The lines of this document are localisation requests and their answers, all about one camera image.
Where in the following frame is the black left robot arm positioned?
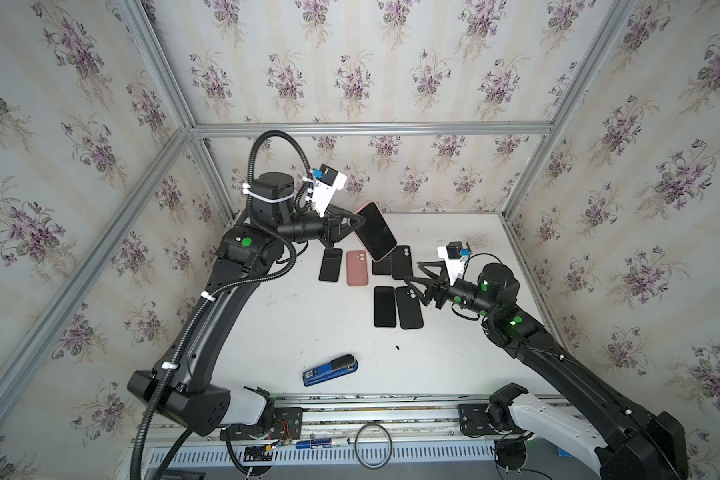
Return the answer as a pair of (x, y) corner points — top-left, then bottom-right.
(127, 130), (364, 479)

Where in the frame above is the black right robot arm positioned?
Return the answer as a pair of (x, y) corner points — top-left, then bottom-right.
(405, 261), (690, 479)

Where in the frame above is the blue black stapler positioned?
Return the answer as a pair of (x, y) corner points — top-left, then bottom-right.
(302, 354), (359, 387)

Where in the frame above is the blue marker pen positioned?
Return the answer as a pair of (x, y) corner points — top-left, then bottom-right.
(296, 438), (351, 450)

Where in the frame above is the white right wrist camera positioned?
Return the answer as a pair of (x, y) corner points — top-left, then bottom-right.
(437, 240), (471, 285)

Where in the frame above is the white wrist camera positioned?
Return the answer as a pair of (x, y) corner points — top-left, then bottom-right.
(437, 240), (471, 285)
(303, 164), (348, 218)

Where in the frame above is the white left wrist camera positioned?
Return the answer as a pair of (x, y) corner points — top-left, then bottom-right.
(303, 164), (348, 218)

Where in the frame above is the aluminium mounting rail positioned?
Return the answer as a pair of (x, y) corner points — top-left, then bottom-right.
(128, 392), (577, 448)

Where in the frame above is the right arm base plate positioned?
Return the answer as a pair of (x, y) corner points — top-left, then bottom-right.
(457, 403), (503, 437)

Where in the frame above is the black cable ring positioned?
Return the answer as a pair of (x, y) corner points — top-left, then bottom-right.
(353, 423), (394, 470)

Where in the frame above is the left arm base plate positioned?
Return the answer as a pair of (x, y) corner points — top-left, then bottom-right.
(221, 407), (304, 441)

